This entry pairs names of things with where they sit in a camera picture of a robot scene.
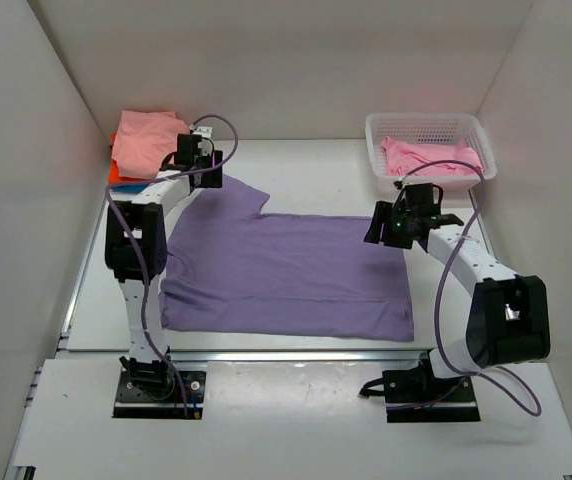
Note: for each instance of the purple t-shirt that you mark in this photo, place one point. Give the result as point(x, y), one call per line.
point(232, 268)

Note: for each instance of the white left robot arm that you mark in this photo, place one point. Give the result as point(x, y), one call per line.
point(136, 251)

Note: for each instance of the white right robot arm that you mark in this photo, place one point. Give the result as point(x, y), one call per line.
point(508, 320)

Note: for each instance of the blue folded t-shirt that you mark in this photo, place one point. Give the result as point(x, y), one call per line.
point(128, 189)

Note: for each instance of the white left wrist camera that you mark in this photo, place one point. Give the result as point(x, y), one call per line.
point(203, 131)

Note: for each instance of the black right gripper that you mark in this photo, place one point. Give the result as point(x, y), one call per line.
point(383, 215)

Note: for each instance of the white plastic basket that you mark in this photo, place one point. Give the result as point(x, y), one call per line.
point(422, 129)

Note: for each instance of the pink t-shirt in basket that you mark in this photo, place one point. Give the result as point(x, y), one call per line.
point(442, 160)

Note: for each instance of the orange folded t-shirt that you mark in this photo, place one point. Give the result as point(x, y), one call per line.
point(115, 172)

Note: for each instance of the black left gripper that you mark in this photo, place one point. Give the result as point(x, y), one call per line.
point(215, 178)

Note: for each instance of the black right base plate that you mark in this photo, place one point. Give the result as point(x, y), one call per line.
point(414, 396)

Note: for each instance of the salmon pink folded t-shirt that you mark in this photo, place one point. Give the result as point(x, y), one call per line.
point(143, 140)

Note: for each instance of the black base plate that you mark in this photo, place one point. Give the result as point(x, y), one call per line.
point(151, 392)
point(414, 396)

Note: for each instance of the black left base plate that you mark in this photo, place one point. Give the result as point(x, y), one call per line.
point(151, 392)

